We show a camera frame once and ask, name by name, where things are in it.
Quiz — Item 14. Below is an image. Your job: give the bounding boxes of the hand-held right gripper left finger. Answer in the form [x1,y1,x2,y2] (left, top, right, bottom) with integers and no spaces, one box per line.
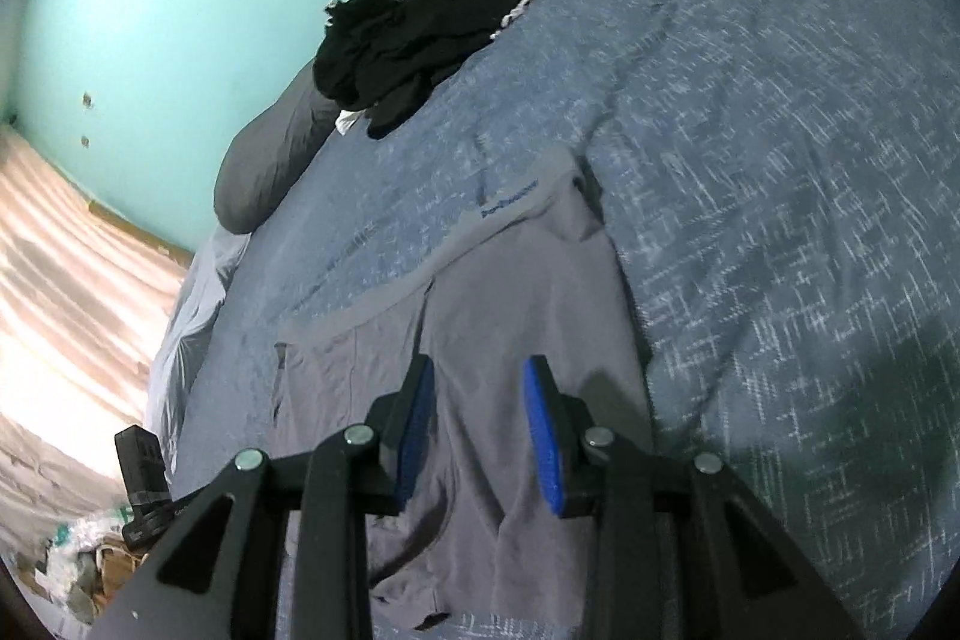
[88,353,437,640]

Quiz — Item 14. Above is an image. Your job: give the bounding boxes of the grey shorts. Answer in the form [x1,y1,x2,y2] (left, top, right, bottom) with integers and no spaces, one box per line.
[274,149,653,633]

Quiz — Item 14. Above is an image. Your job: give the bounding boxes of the black hoodie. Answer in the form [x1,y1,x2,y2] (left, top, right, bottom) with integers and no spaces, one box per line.
[313,0,421,109]

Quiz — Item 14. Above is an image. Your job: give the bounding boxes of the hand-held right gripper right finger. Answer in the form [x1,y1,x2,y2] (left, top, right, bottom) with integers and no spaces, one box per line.
[522,355,856,640]

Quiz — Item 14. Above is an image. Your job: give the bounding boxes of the blue patterned bedspread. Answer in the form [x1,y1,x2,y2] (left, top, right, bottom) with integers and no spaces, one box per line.
[169,0,960,640]

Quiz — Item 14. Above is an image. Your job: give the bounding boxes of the wooden board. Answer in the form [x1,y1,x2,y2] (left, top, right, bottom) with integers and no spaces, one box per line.
[88,201,196,255]

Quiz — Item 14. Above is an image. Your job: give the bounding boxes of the light grey blanket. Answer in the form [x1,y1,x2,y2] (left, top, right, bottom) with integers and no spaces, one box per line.
[146,227,252,491]

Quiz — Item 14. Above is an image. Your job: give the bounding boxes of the white plastic bag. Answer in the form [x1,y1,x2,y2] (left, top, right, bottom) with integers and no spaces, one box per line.
[45,509,128,611]

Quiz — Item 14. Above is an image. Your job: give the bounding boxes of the cardboard box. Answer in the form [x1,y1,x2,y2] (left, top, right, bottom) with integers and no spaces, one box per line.
[97,539,151,603]

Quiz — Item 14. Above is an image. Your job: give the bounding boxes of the pink curtain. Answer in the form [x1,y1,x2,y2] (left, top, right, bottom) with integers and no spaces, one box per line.
[0,122,196,536]

